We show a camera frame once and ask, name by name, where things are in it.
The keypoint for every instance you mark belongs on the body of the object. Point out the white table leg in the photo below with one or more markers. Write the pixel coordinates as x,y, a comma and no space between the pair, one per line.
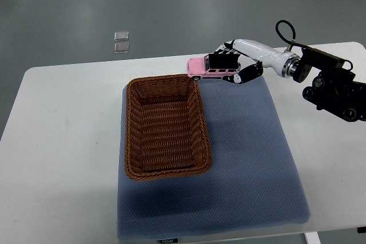
312,238

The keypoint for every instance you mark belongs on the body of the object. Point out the pink toy car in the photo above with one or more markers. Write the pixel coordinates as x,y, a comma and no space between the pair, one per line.
213,66

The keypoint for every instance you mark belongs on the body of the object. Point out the brown wicker basket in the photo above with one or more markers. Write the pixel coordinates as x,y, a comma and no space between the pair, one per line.
165,128

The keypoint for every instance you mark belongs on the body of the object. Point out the upper metal floor plate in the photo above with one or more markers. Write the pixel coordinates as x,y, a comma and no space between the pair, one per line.
121,35

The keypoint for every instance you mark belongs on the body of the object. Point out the blue-grey padded mat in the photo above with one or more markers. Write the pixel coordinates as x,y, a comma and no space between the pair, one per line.
253,181

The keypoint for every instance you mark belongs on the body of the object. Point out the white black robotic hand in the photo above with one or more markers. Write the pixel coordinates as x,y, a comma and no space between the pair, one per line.
254,55

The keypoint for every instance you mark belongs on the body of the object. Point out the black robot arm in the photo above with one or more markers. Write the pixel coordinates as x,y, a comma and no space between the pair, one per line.
334,89

